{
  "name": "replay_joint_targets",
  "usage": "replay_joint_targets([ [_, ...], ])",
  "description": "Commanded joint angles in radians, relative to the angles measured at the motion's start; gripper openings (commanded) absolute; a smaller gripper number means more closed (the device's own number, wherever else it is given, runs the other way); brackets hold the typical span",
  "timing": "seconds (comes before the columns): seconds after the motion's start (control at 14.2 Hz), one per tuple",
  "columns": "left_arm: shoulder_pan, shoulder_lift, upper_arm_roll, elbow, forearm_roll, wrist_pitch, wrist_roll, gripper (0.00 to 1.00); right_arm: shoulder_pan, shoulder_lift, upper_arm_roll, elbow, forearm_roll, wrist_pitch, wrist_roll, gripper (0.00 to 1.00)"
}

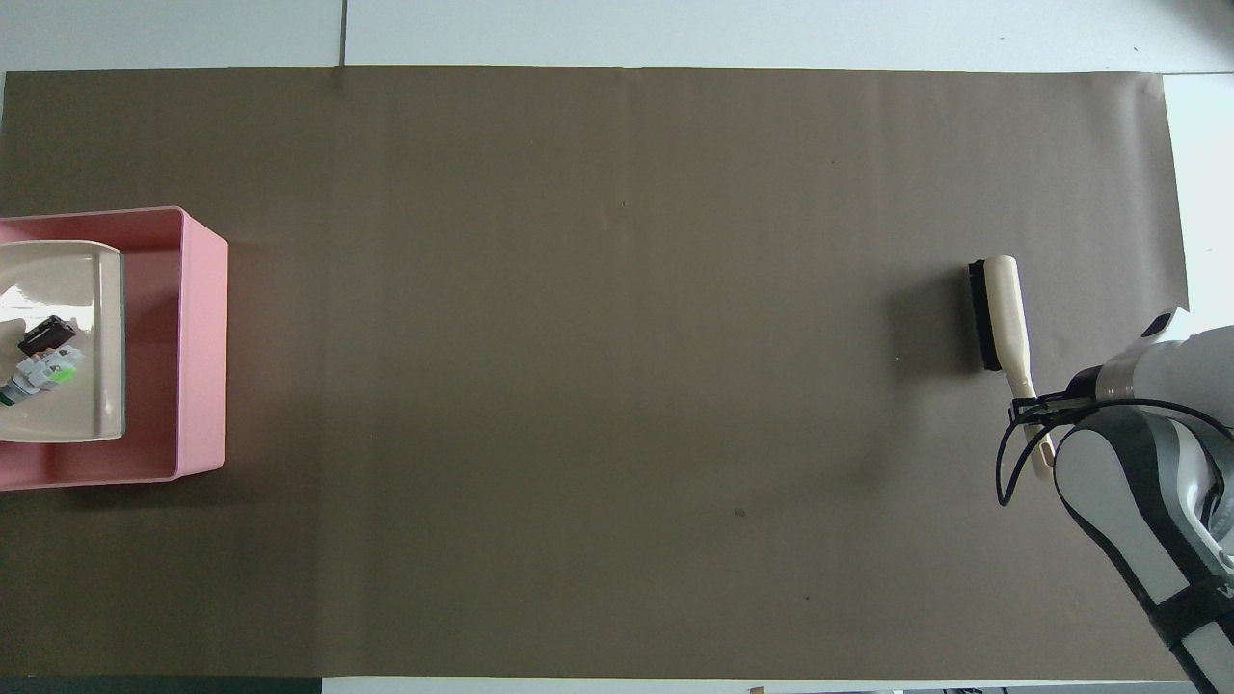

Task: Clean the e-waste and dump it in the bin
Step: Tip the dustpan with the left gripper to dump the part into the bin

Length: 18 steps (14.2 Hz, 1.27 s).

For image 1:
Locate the cream brush with black bristles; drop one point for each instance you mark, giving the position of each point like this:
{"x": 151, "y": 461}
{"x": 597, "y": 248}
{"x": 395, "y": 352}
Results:
{"x": 1007, "y": 318}

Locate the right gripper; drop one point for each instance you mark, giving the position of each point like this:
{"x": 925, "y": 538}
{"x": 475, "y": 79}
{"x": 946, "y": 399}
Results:
{"x": 1080, "y": 388}

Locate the pink plastic bin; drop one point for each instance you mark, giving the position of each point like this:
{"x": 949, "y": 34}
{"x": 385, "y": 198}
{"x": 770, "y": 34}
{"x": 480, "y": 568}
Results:
{"x": 198, "y": 366}

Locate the white green electronic scrap piece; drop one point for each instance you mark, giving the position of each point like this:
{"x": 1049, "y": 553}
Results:
{"x": 40, "y": 371}

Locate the black electronic scrap piece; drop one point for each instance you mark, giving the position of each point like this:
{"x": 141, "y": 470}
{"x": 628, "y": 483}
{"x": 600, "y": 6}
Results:
{"x": 46, "y": 335}

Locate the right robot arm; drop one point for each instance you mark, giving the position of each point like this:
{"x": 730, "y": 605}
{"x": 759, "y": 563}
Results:
{"x": 1109, "y": 492}

